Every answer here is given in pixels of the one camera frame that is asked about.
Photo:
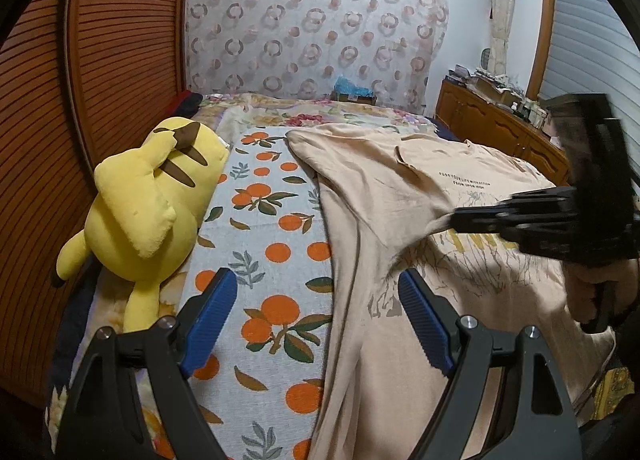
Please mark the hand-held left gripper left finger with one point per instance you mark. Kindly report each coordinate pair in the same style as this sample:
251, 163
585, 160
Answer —
215, 320

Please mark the yellow printed cloth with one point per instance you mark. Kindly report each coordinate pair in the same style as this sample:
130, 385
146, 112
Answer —
615, 385

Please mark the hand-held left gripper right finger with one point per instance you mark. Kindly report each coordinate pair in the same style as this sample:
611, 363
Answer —
422, 320

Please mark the navy blanket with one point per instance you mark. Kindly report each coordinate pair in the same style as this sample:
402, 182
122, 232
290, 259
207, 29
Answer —
442, 127

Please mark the blue plastic bag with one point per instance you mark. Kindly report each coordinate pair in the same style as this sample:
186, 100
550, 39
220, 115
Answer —
352, 86

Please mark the cream lace curtain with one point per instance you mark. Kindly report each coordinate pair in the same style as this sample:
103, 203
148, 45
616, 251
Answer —
500, 15

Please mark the wooden window frame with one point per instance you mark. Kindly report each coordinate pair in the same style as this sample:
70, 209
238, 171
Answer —
542, 40

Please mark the beige printed t-shirt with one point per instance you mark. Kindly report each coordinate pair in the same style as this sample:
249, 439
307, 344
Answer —
380, 190

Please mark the person's right hand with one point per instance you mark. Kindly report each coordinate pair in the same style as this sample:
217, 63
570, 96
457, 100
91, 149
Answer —
582, 295

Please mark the wooden louvred wardrobe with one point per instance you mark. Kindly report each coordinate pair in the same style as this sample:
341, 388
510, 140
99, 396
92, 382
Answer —
125, 40

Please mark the wooden cabinet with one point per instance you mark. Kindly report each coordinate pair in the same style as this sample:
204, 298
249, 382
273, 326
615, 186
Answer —
480, 115

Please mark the yellow plush toy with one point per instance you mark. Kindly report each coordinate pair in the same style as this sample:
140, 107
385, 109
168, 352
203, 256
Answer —
135, 210

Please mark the small cardboard box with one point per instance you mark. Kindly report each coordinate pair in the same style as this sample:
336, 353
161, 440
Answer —
357, 100

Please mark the dark cloth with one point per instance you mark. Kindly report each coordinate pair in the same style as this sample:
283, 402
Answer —
185, 102

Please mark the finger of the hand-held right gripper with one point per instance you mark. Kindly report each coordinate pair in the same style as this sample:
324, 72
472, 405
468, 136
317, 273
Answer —
515, 215

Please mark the orange fruit print blanket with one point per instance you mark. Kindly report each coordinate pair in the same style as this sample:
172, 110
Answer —
280, 290

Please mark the clutter of bottles and boxes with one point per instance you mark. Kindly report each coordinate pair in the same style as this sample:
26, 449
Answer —
500, 87

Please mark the grey window blind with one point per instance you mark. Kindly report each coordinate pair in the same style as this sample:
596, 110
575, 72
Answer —
590, 50

